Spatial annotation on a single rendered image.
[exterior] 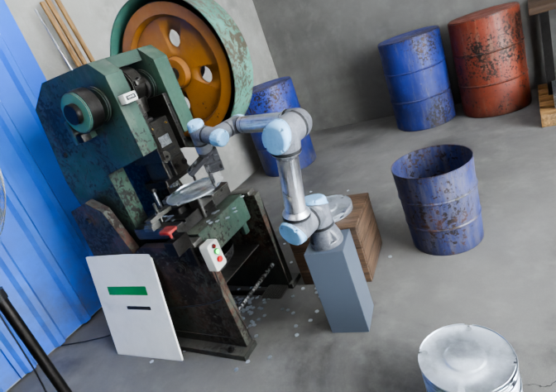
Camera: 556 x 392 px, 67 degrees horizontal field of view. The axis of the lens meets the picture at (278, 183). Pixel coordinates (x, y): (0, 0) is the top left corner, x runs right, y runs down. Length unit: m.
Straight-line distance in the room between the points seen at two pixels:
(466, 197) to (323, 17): 3.29
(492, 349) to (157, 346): 1.64
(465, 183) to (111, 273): 1.90
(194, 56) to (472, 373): 1.84
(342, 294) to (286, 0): 3.94
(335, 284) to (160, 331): 0.99
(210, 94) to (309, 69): 3.08
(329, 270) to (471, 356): 0.66
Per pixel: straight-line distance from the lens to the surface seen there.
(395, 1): 4.85
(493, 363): 1.55
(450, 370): 1.54
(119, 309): 2.56
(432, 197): 2.24
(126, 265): 2.36
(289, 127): 1.49
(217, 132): 1.77
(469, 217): 2.37
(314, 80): 5.29
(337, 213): 2.28
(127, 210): 2.25
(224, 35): 2.13
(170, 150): 2.12
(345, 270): 1.87
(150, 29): 2.46
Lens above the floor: 1.39
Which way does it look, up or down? 20 degrees down
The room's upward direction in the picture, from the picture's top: 20 degrees counter-clockwise
